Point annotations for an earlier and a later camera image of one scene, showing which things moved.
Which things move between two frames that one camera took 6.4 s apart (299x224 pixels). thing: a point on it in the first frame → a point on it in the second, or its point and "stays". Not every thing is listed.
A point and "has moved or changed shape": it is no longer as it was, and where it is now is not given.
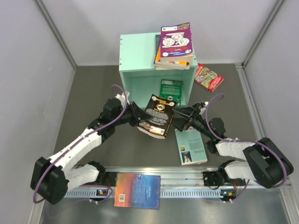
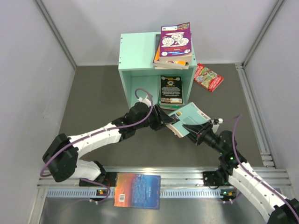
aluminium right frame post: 263,32 stays
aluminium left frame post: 57,32 stays
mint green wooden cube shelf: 141,81 stays
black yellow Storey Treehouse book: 162,111 → 171,89
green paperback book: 172,90 → 167,106
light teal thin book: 191,146 has moved or changed shape
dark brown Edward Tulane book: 157,43 stays
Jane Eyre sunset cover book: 138,191 stays
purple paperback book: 176,43 stays
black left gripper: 138,115 → 161,119
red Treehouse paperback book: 207,78 stays
